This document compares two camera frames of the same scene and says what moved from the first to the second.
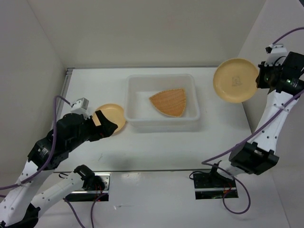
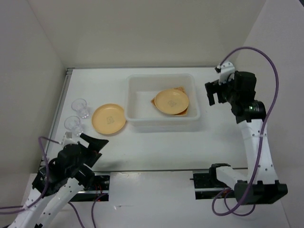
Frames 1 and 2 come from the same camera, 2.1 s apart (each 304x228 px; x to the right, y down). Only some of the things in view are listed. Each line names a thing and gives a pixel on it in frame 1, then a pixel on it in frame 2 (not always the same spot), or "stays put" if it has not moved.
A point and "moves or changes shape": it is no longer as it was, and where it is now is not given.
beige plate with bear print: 234,80 moves or changes shape
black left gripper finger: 106,129 to 95,145
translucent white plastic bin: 144,116 stays put
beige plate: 113,113 stays put
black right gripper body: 265,72 to 228,92
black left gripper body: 88,134 to 87,156
